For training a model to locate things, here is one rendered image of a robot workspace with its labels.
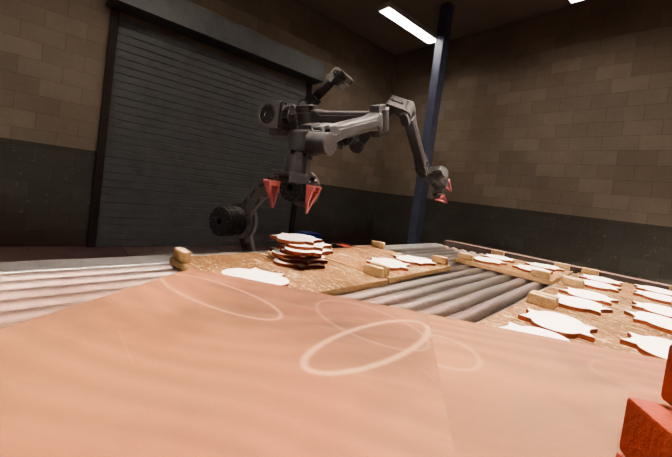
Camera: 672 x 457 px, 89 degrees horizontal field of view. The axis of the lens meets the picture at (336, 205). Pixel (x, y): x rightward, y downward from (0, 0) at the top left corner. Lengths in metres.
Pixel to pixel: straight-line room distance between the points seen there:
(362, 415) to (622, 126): 6.04
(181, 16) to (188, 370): 5.50
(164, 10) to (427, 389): 5.50
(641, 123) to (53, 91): 7.42
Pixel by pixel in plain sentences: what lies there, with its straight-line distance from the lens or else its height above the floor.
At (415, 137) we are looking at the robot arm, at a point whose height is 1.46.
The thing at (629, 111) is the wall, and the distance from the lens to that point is 6.19.
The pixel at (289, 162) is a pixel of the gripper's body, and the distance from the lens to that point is 0.88.
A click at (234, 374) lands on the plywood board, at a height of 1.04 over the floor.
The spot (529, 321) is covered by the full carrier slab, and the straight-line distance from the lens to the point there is 0.81.
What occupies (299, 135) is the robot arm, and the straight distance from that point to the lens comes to 0.88.
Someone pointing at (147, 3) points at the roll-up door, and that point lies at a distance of 5.55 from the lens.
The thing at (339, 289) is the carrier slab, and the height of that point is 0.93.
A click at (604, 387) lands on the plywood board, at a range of 0.31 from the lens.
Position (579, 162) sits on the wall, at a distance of 6.15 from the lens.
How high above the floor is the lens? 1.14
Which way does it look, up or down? 2 degrees down
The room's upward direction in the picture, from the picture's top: 8 degrees clockwise
